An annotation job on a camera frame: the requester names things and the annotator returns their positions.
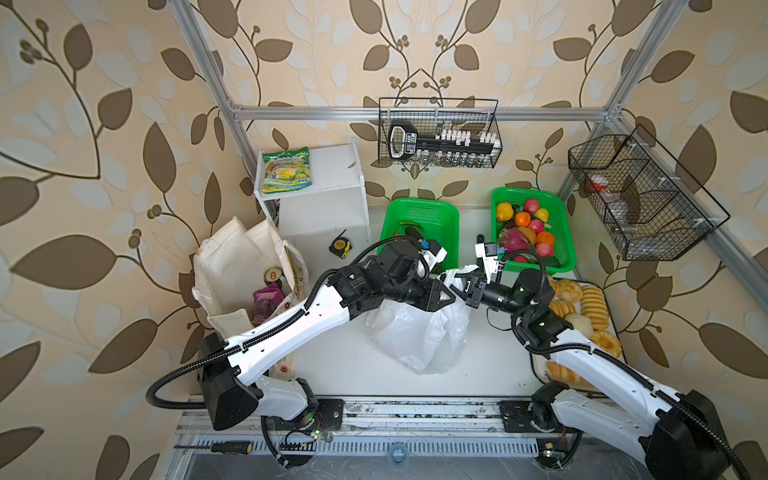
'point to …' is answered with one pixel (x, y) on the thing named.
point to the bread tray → (584, 305)
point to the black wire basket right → (650, 205)
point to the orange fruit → (522, 219)
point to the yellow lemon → (504, 211)
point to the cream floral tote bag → (230, 264)
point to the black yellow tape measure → (341, 246)
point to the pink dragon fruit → (513, 240)
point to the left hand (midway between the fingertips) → (456, 298)
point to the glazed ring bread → (606, 342)
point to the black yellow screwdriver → (227, 447)
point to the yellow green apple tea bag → (286, 170)
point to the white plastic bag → (428, 342)
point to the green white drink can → (274, 274)
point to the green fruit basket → (563, 247)
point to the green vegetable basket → (433, 220)
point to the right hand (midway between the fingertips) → (443, 281)
